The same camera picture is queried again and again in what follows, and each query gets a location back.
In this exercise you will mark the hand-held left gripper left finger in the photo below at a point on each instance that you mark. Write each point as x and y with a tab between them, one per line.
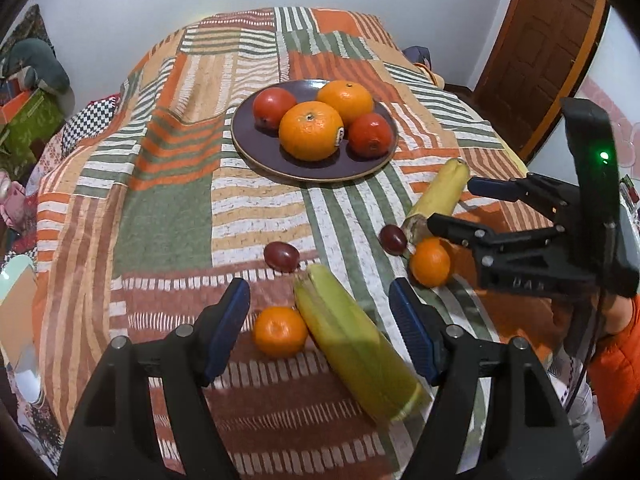
227	327

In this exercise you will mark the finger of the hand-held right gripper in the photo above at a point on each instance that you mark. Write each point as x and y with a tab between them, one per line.
487	187
450	230

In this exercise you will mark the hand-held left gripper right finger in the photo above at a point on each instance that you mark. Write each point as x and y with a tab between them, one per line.
414	329

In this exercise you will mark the small mandarin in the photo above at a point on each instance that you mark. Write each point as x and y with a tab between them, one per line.
280	332
430	264

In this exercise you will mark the green corn cob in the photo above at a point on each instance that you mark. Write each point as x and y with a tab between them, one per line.
350	345

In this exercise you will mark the purple plate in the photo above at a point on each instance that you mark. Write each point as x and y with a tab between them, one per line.
250	135

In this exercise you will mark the person's orange sleeved right forearm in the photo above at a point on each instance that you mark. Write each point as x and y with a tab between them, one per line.
620	375

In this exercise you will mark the yellow corn cob far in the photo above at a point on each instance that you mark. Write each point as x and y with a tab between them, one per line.
440	192

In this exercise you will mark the dark red grape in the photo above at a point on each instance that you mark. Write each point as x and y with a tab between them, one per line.
392	238
281	256

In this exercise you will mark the red tomato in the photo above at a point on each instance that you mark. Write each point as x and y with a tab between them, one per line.
272	107
371	135

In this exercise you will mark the striped patchwork blanket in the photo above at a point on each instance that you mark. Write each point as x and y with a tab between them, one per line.
165	220

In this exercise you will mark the blue cloth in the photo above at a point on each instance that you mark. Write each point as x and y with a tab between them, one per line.
416	55

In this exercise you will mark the brown wooden door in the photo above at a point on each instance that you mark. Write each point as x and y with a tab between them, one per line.
540	45

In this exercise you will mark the large orange with sticker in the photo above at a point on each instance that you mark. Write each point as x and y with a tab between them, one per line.
307	132

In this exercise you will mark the black white checkered cloth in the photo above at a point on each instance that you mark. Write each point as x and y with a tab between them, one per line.
87	122

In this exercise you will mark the pink plush toy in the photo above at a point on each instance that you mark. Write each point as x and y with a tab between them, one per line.
10	200

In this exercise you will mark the green cardboard box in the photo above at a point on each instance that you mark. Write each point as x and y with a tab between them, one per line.
30	120

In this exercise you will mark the dark green plush toy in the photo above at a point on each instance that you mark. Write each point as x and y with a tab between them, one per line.
35	67

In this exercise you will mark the pink wall decoration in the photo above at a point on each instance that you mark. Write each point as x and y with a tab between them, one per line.
620	125

